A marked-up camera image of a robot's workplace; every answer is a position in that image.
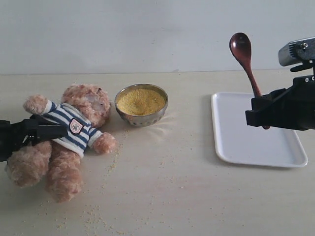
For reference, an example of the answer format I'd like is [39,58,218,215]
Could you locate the dark red wooden spoon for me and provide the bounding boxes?
[229,32,271,130]

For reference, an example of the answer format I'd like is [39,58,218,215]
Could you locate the steel bowl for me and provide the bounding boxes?
[114,84,168,127]

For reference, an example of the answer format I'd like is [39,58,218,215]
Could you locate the white plastic tray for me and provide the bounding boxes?
[211,92,308,168]

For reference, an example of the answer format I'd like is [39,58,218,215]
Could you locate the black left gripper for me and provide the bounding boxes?
[0,115,68,162]

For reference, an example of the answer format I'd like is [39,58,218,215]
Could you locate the yellow millet grains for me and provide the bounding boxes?
[117,88,166,116]

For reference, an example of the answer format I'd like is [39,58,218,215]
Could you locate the teddy bear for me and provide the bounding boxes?
[5,84,116,203]

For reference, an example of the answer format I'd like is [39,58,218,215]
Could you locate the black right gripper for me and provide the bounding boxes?
[245,75,315,130]

